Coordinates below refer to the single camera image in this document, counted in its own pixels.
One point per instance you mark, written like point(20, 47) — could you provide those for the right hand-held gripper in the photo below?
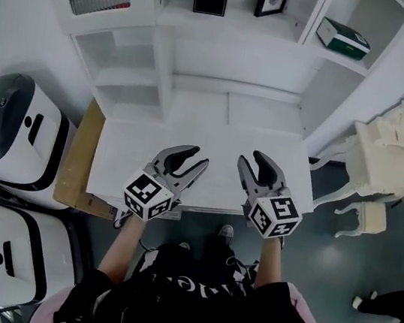
point(275, 216)

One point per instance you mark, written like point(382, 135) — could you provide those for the white and black robot base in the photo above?
point(19, 261)
point(8, 134)

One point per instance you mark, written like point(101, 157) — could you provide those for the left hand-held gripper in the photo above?
point(149, 196)

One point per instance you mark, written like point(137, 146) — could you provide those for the person's left forearm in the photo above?
point(121, 250)

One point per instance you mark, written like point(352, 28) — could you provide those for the cream dressing table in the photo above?
point(380, 162)

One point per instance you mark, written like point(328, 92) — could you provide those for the person's right forearm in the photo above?
point(270, 263)

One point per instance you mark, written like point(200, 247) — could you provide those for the person's right shoe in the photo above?
point(226, 233)

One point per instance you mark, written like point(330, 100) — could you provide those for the person's shoe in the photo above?
point(226, 233)
point(185, 246)

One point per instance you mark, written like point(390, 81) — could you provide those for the person's black trousers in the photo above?
point(214, 252)

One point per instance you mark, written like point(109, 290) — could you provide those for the white desk with shelves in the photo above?
point(221, 137)

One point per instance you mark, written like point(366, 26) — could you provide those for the person's left shoe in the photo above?
point(185, 246)

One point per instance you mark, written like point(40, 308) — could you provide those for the dark green box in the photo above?
point(343, 38)

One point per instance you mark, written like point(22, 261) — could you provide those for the brown cardboard box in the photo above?
point(78, 160)

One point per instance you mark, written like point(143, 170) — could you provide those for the person's black printed top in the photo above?
point(201, 309)

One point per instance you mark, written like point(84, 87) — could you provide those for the cream dressing stool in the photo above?
point(371, 218)

